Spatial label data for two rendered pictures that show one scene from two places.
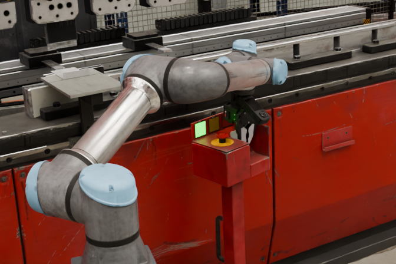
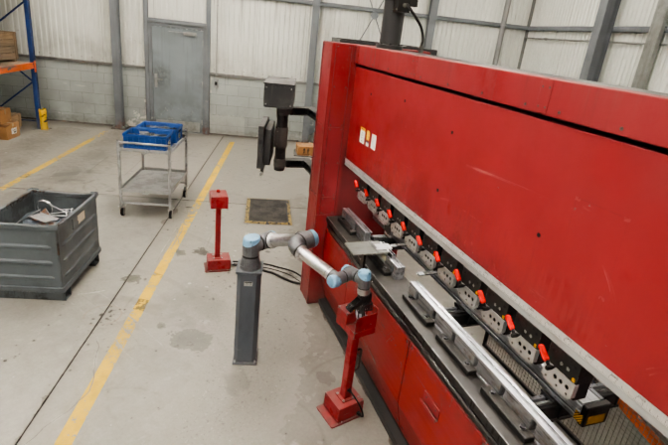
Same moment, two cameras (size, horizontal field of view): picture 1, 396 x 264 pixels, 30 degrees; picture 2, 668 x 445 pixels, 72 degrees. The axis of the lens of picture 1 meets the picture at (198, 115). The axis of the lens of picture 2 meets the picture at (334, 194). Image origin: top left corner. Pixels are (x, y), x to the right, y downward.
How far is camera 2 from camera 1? 3.58 m
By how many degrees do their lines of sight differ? 91
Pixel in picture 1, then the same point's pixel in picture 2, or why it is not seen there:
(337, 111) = (435, 389)
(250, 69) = (313, 262)
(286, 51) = (448, 330)
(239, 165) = (341, 318)
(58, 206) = not seen: hidden behind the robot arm
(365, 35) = (495, 381)
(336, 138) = (429, 405)
